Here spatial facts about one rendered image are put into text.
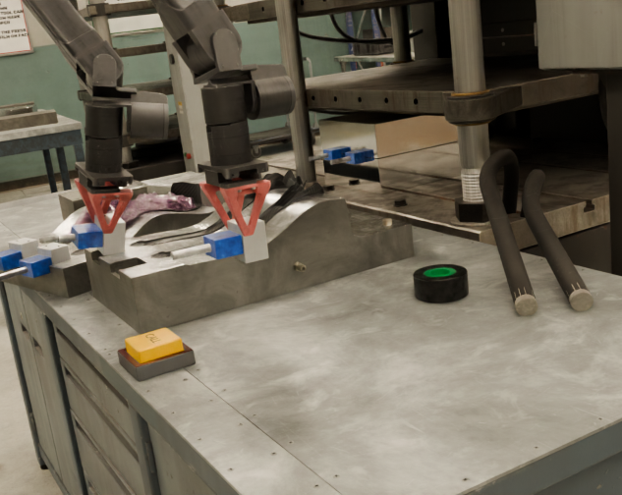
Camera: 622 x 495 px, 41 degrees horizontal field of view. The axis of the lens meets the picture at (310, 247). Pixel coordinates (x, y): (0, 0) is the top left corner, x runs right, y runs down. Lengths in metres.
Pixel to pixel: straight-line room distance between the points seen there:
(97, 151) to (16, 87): 7.12
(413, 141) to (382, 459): 1.37
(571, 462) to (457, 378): 0.19
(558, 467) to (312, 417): 0.26
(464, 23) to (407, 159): 0.54
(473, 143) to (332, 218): 0.43
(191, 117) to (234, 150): 4.49
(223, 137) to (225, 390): 0.33
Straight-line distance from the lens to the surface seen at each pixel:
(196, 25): 1.12
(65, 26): 1.40
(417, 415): 0.91
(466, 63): 1.67
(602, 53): 1.59
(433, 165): 2.16
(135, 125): 1.33
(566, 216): 1.81
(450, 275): 1.24
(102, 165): 1.35
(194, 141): 5.63
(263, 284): 1.32
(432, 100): 1.86
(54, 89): 8.49
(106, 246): 1.39
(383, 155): 2.06
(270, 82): 1.16
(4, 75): 8.44
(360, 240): 1.40
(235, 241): 1.15
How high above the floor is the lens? 1.21
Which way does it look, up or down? 15 degrees down
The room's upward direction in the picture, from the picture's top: 7 degrees counter-clockwise
